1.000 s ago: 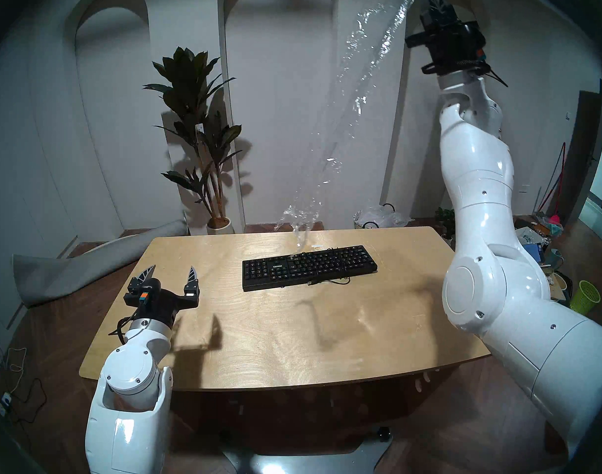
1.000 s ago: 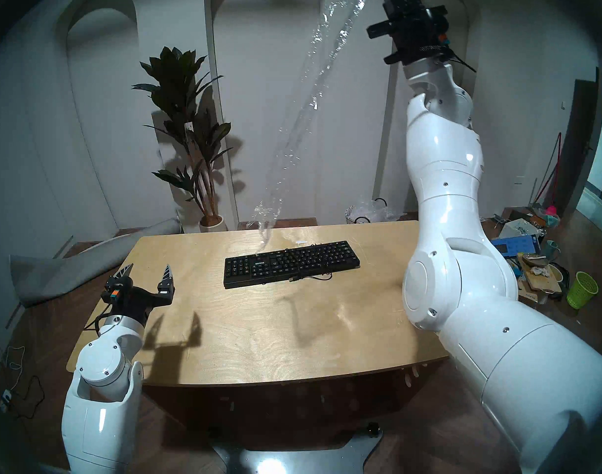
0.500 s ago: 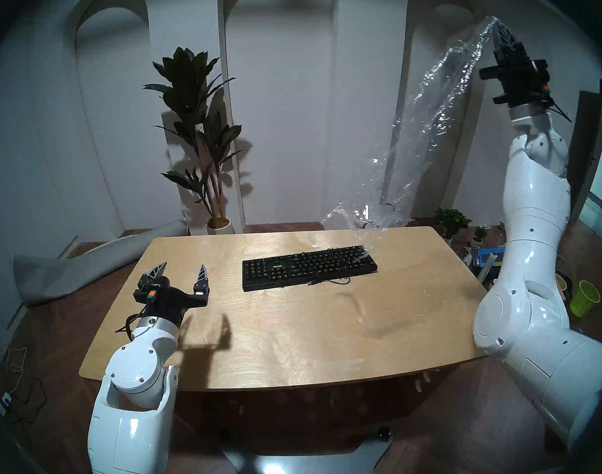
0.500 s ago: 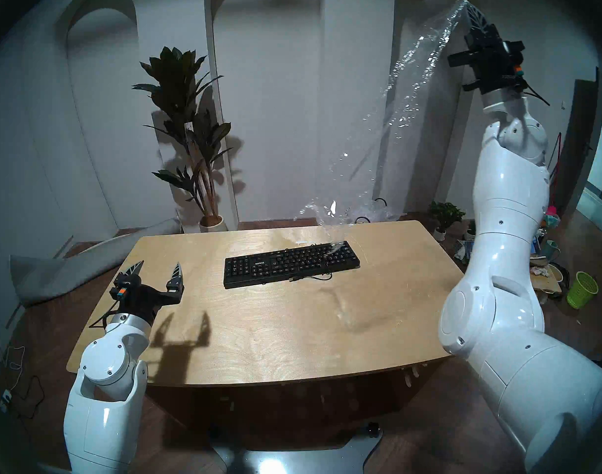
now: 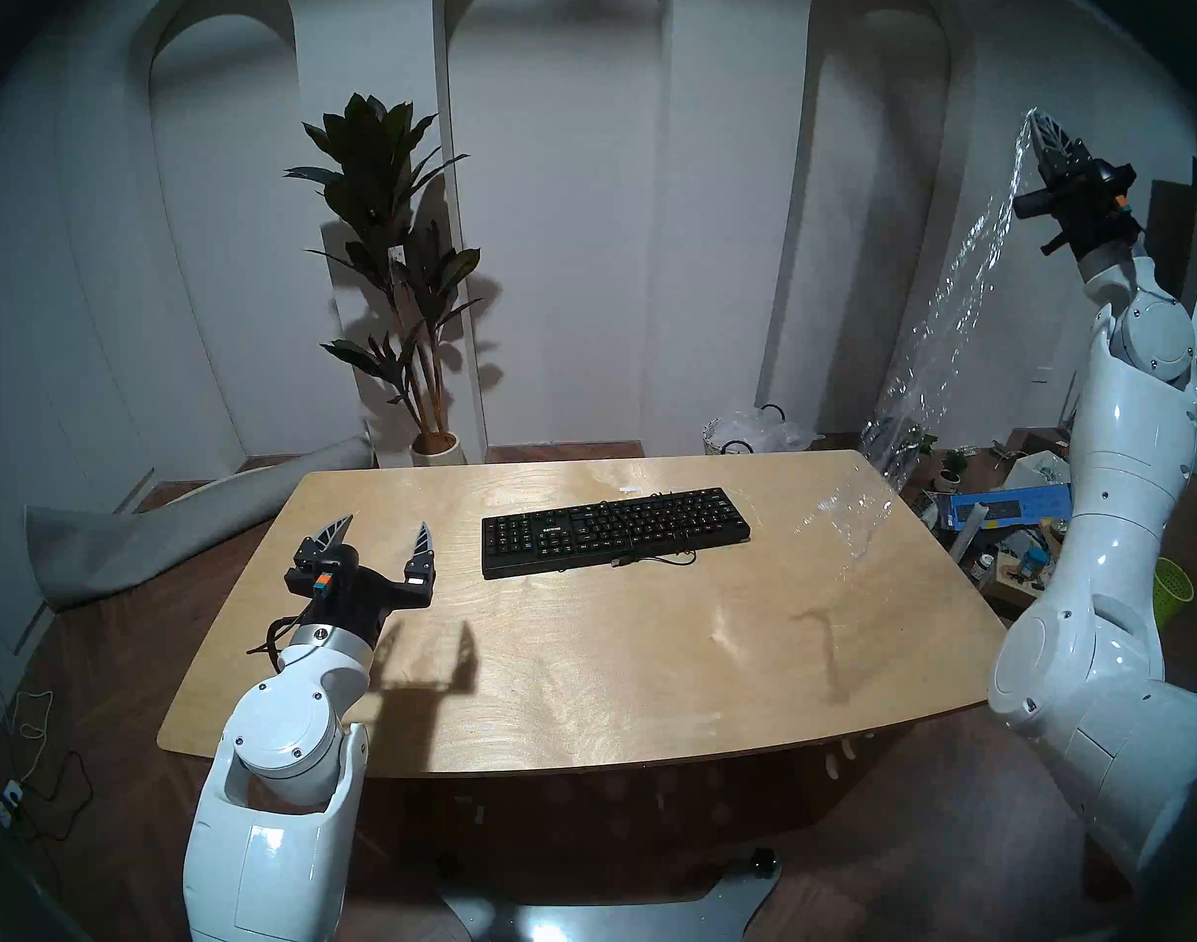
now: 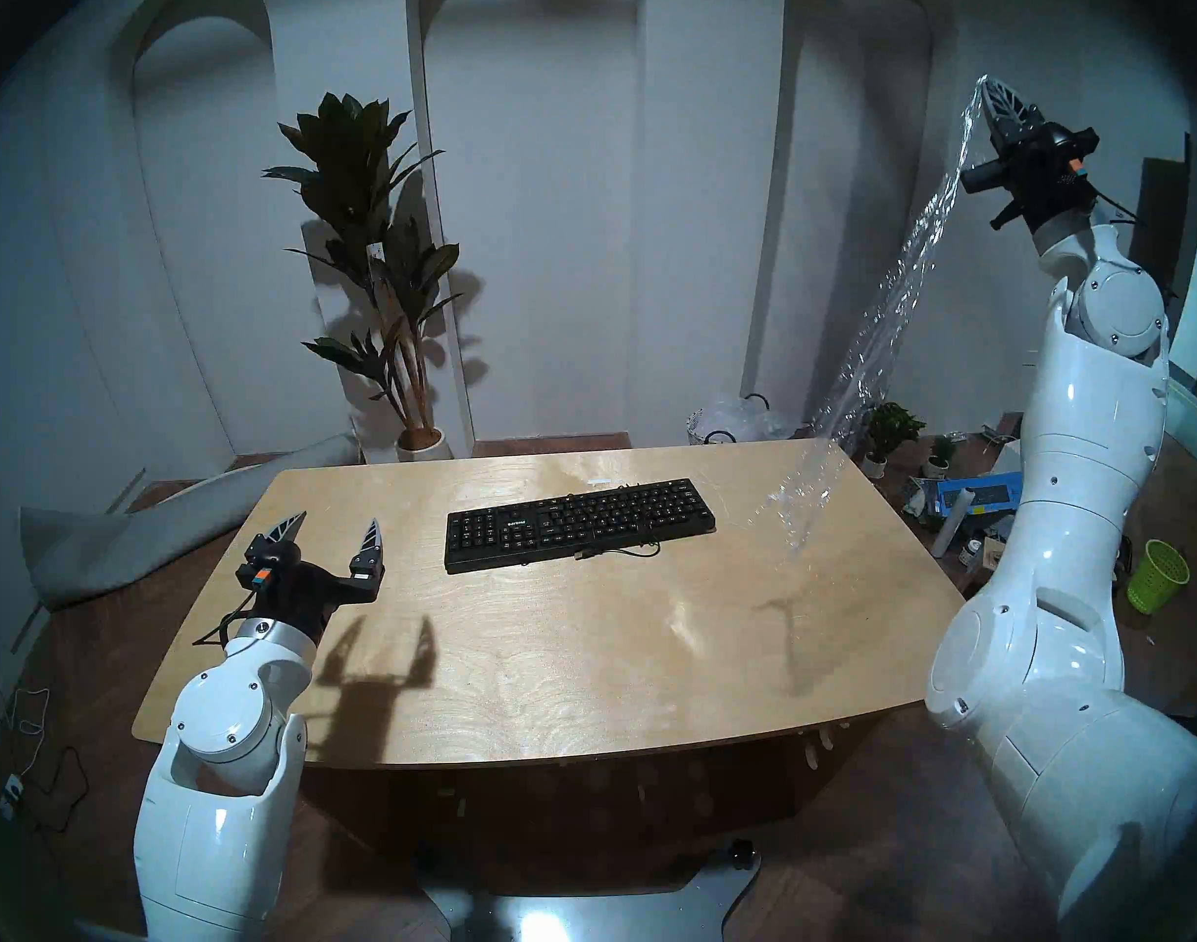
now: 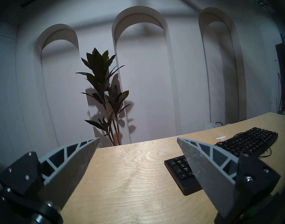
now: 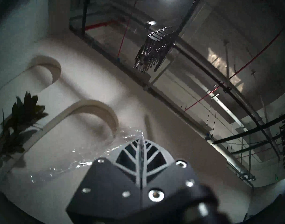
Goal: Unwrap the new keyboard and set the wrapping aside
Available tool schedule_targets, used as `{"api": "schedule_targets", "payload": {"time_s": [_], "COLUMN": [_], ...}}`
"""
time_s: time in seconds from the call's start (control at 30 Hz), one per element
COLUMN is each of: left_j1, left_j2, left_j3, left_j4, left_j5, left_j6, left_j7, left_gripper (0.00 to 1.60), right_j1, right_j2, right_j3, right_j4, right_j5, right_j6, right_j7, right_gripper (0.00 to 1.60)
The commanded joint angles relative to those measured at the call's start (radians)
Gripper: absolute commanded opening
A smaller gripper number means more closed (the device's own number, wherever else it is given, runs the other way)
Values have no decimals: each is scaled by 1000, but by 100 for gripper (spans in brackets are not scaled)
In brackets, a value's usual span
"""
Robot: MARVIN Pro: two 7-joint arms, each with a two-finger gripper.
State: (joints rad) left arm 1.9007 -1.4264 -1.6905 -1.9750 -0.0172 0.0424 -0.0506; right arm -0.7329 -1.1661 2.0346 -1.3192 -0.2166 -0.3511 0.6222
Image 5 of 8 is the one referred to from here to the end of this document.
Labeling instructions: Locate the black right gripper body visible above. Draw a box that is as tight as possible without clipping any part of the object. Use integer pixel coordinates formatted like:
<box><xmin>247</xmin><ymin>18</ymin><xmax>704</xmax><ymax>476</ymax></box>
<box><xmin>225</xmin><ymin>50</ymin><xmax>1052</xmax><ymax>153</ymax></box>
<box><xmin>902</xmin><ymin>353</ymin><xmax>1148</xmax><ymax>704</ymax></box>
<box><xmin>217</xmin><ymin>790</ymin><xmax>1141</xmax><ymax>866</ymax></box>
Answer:
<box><xmin>1013</xmin><ymin>155</ymin><xmax>1147</xmax><ymax>265</ymax></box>

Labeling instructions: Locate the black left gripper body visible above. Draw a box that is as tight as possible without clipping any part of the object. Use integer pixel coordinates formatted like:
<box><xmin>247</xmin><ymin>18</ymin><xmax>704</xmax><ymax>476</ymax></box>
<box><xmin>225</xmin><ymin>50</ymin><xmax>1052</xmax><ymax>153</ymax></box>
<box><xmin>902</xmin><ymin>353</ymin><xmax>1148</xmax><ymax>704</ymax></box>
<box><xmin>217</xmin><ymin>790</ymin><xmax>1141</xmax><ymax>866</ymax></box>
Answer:
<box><xmin>285</xmin><ymin>543</ymin><xmax>437</xmax><ymax>653</ymax></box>

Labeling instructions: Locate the clear plastic wrapping film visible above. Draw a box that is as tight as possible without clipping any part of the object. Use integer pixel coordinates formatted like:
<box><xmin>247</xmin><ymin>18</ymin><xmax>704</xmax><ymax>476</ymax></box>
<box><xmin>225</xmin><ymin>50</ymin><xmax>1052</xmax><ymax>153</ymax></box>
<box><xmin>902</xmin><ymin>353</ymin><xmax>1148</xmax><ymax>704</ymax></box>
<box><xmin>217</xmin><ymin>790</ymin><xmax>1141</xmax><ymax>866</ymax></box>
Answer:
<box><xmin>793</xmin><ymin>106</ymin><xmax>1043</xmax><ymax>560</ymax></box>

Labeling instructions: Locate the black computer keyboard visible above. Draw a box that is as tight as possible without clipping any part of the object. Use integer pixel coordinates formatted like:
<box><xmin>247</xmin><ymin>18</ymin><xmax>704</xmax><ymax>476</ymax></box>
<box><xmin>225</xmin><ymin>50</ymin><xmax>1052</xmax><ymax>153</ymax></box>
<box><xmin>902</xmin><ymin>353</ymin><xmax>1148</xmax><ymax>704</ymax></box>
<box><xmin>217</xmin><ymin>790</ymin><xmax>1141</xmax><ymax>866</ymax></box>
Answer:
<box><xmin>481</xmin><ymin>487</ymin><xmax>754</xmax><ymax>581</ymax></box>

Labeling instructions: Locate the blue keyboard box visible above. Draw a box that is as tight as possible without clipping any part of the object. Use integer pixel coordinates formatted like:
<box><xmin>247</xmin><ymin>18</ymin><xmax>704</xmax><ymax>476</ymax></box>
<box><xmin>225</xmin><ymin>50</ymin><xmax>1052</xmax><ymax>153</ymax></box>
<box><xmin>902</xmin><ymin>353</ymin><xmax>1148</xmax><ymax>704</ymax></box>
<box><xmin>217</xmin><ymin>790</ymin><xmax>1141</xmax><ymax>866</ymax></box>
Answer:
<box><xmin>950</xmin><ymin>484</ymin><xmax>1076</xmax><ymax>532</ymax></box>

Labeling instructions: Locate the dark brown door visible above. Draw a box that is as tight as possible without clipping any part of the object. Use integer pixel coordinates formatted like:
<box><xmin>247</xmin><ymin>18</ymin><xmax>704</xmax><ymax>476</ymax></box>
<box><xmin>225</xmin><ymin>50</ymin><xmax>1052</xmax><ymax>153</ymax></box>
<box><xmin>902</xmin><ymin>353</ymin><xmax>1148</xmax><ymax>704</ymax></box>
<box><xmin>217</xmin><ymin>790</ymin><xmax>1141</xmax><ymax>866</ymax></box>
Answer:
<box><xmin>1143</xmin><ymin>178</ymin><xmax>1197</xmax><ymax>313</ymax></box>

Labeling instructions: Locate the rolled grey carpet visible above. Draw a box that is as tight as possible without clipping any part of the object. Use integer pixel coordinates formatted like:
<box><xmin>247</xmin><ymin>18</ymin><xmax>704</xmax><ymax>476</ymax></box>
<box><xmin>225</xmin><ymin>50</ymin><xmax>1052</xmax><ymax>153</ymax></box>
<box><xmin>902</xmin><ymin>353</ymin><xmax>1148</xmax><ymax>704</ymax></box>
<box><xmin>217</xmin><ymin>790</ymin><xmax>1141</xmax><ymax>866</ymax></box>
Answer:
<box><xmin>25</xmin><ymin>435</ymin><xmax>376</xmax><ymax>612</ymax></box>

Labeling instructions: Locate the white appliance box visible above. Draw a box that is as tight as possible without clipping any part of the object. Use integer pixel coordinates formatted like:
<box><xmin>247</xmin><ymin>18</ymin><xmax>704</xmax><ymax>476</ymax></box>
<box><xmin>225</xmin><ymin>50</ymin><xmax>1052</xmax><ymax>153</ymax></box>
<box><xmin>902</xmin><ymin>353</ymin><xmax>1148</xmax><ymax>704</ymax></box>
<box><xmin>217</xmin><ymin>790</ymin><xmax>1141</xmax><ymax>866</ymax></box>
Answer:
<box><xmin>1001</xmin><ymin>449</ymin><xmax>1076</xmax><ymax>491</ymax></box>

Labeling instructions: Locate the small bushy potted plant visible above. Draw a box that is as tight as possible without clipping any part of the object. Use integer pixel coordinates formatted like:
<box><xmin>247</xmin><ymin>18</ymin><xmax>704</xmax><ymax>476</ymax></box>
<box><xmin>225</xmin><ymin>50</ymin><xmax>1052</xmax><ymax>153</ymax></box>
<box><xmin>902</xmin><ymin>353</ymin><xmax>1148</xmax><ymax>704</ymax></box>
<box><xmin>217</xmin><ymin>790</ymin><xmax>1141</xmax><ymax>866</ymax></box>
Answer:
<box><xmin>863</xmin><ymin>412</ymin><xmax>939</xmax><ymax>486</ymax></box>

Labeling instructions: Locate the white paper roll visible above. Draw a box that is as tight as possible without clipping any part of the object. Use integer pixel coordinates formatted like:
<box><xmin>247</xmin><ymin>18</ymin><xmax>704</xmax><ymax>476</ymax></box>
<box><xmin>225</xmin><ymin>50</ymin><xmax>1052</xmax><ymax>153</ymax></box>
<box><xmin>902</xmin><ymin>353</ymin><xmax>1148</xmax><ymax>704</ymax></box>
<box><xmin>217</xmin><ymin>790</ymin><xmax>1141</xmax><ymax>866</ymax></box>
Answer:
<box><xmin>949</xmin><ymin>501</ymin><xmax>993</xmax><ymax>566</ymax></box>

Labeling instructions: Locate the crumpled clear plastic bag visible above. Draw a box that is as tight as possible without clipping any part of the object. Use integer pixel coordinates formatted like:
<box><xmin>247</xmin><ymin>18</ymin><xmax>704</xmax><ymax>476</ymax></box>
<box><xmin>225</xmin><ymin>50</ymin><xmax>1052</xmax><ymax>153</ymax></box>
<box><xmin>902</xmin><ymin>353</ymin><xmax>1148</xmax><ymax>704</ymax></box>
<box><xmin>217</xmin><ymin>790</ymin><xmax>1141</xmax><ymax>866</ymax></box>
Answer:
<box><xmin>716</xmin><ymin>396</ymin><xmax>821</xmax><ymax>453</ymax></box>

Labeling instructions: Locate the tall dark green plant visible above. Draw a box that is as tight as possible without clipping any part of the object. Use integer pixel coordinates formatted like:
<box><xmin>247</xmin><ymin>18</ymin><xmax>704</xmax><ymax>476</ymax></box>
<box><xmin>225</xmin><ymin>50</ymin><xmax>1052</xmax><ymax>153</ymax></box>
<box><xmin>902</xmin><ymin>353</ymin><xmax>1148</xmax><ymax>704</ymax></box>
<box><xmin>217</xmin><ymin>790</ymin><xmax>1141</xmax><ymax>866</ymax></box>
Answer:
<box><xmin>285</xmin><ymin>91</ymin><xmax>484</xmax><ymax>442</ymax></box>

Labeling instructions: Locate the lime green waste basket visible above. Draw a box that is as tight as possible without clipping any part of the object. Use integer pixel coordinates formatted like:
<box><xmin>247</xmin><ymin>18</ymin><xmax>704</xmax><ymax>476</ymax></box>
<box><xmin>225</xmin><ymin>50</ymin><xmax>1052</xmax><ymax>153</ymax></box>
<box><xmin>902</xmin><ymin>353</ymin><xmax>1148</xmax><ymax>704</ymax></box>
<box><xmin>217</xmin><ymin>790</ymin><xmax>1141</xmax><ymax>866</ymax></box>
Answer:
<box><xmin>1153</xmin><ymin>555</ymin><xmax>1197</xmax><ymax>633</ymax></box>

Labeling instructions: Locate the brown cardboard box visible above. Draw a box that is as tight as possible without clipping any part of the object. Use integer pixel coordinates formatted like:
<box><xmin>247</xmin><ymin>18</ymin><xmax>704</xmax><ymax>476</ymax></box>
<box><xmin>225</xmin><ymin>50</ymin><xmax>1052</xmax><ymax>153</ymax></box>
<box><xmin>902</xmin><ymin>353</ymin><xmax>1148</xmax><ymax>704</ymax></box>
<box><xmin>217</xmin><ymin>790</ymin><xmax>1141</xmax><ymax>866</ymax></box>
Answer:
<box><xmin>981</xmin><ymin>557</ymin><xmax>1057</xmax><ymax>613</ymax></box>

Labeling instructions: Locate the white basket with black handles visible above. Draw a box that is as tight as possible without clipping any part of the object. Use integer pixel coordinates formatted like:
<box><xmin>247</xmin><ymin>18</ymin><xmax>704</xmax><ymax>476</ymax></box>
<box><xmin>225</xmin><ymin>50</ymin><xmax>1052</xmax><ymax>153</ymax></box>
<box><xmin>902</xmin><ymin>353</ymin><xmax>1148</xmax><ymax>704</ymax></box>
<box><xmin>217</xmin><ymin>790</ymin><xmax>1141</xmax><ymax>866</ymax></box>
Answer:
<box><xmin>702</xmin><ymin>401</ymin><xmax>792</xmax><ymax>456</ymax></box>

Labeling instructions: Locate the black floor cable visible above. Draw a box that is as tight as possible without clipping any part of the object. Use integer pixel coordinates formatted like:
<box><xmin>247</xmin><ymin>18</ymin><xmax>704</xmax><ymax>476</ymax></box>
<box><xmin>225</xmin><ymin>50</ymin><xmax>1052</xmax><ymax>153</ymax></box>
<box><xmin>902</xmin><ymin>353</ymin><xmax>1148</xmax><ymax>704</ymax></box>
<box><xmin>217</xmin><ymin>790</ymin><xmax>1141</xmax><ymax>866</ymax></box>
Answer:
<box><xmin>15</xmin><ymin>749</ymin><xmax>95</xmax><ymax>843</ymax></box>

